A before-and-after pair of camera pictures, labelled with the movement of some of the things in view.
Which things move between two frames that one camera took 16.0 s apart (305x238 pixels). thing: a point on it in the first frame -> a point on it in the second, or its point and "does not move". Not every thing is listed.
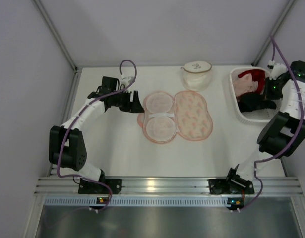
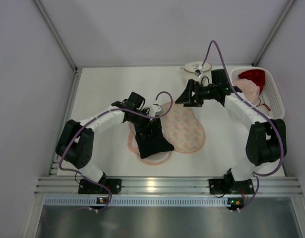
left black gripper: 130,101 -> 147,132
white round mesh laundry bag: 196,75 does not move
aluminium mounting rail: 54,186 does not move
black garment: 253,101 -> 151,141
